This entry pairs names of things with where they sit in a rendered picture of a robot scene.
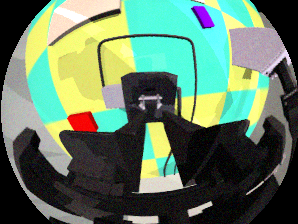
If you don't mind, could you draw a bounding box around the small purple block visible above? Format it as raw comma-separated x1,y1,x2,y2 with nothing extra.
192,6,216,28

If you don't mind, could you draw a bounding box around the red block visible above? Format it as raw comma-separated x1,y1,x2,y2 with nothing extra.
67,112,98,132

